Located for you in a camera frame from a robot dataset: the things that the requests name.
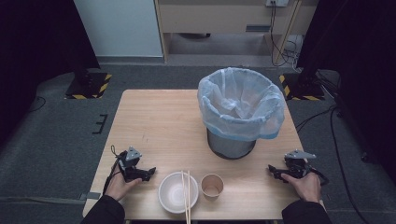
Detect translucent blue bin bag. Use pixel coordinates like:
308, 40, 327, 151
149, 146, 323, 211
197, 67, 286, 142

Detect thin black floor cable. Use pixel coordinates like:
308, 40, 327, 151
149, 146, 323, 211
29, 96, 47, 113

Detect wooden chopstick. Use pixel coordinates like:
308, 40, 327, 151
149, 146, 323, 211
181, 170, 189, 224
186, 170, 191, 224

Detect hand-held gripper cable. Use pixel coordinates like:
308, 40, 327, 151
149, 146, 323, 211
102, 145, 126, 195
309, 167, 330, 187

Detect left hand-held gripper cable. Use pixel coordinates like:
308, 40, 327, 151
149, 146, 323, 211
102, 145, 126, 195

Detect black striped stand base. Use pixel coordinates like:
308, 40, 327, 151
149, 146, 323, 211
64, 69, 112, 100
278, 72, 325, 101

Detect metal trash bin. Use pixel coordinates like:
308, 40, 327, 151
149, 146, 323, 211
206, 127, 257, 161

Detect brown paper cup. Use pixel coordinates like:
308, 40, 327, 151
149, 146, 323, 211
200, 173, 224, 199

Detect grey tape strip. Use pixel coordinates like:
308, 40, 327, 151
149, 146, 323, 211
78, 191, 102, 201

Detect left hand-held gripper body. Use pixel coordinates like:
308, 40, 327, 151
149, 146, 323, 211
118, 146, 148, 183

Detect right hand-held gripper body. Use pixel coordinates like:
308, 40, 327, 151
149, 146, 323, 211
283, 149, 317, 179

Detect white bowl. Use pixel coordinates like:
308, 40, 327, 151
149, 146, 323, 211
158, 172, 200, 215

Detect white power strip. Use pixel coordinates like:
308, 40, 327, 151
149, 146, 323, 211
285, 35, 304, 61

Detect light wooden cabinet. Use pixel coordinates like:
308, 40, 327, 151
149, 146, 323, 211
154, 0, 319, 63

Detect black curtain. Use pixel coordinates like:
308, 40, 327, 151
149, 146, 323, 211
0, 0, 101, 144
297, 0, 396, 176

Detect right hand-held gripper cable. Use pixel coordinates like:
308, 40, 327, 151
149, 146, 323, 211
309, 167, 330, 187

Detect black power cables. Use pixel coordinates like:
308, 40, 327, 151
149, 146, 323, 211
269, 1, 301, 68

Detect white panel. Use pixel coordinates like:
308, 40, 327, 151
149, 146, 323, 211
74, 0, 164, 58

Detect person's right hand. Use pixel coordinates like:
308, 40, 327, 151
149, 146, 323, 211
280, 172, 322, 203

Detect person's left hand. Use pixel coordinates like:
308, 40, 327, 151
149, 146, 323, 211
105, 171, 143, 202

